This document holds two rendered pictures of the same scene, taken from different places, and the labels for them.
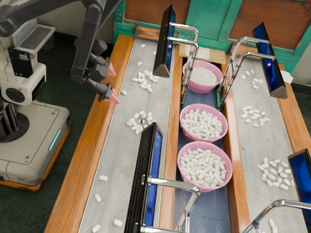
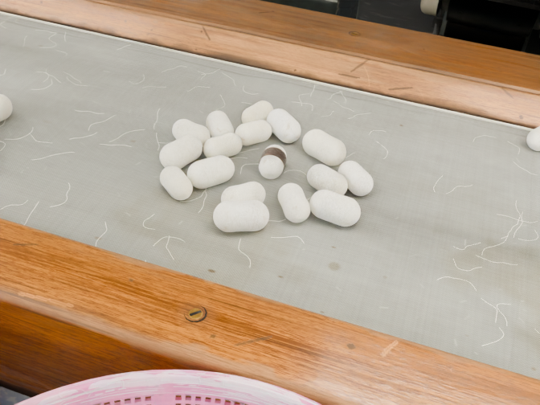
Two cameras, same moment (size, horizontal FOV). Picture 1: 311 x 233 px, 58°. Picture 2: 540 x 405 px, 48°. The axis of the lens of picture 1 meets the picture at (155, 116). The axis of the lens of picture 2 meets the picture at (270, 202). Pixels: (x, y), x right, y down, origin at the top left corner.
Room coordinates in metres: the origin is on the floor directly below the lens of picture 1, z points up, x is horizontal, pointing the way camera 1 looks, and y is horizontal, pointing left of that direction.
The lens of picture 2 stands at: (1.13, -0.29, 1.01)
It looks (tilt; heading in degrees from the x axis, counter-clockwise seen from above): 39 degrees down; 108
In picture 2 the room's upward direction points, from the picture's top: 5 degrees clockwise
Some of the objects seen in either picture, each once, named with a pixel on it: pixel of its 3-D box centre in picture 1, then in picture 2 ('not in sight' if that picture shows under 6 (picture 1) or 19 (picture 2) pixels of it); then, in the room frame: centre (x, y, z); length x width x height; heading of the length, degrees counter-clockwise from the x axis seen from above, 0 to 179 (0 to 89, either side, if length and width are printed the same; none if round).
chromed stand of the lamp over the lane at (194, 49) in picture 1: (175, 66); not in sight; (1.35, -0.05, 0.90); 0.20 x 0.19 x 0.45; 3
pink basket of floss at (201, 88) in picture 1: (200, 77); not in sight; (1.54, -0.24, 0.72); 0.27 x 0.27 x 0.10
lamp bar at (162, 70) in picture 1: (166, 36); not in sight; (1.35, 0.03, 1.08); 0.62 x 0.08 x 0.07; 3
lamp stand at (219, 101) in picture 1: (242, 78); not in sight; (1.37, -0.45, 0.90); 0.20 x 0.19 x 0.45; 3
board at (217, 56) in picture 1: (202, 53); not in sight; (1.75, -0.23, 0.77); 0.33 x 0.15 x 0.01; 93
